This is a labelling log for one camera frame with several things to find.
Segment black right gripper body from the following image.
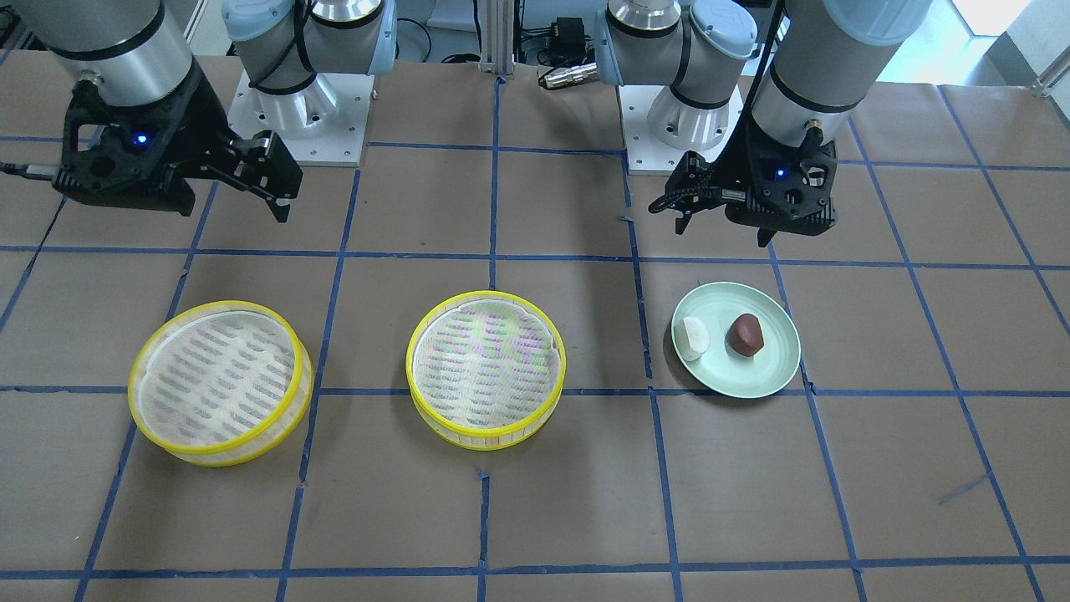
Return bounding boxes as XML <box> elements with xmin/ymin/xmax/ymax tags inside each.
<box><xmin>51</xmin><ymin>61</ymin><xmax>238</xmax><ymax>217</ymax></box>

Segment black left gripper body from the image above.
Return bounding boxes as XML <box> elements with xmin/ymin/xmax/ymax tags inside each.
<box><xmin>725</xmin><ymin>115</ymin><xmax>839</xmax><ymax>237</ymax></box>

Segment white bun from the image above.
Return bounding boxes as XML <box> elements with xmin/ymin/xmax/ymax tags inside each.
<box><xmin>673</xmin><ymin>315</ymin><xmax>710</xmax><ymax>362</ymax></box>

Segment yellow steamer basket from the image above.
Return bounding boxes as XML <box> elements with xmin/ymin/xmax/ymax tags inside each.
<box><xmin>406</xmin><ymin>290</ymin><xmax>567</xmax><ymax>452</ymax></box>
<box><xmin>127</xmin><ymin>300</ymin><xmax>314</xmax><ymax>467</ymax></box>

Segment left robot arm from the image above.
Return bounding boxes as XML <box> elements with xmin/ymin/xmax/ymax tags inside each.
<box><xmin>594</xmin><ymin>1</ymin><xmax>931</xmax><ymax>247</ymax></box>

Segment dark red bun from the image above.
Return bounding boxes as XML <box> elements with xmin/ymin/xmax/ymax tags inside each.
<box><xmin>727</xmin><ymin>313</ymin><xmax>766</xmax><ymax>358</ymax></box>

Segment light green plate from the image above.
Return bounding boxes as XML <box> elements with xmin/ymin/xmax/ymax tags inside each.
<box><xmin>671</xmin><ymin>282</ymin><xmax>803</xmax><ymax>399</ymax></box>

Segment silver metal connector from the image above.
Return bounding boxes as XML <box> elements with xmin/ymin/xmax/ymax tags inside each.
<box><xmin>538</xmin><ymin>64</ymin><xmax>599</xmax><ymax>90</ymax></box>

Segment black power adapter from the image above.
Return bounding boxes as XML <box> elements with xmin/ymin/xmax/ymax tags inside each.
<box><xmin>547</xmin><ymin>17</ymin><xmax>586</xmax><ymax>62</ymax></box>

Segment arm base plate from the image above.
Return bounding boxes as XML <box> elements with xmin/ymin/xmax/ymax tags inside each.
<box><xmin>227</xmin><ymin>73</ymin><xmax>375</xmax><ymax>168</ymax></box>
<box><xmin>618</xmin><ymin>74</ymin><xmax>744</xmax><ymax>176</ymax></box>

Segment aluminium frame post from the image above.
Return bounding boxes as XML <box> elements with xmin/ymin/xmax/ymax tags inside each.
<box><xmin>474</xmin><ymin>1</ymin><xmax>518</xmax><ymax>80</ymax></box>

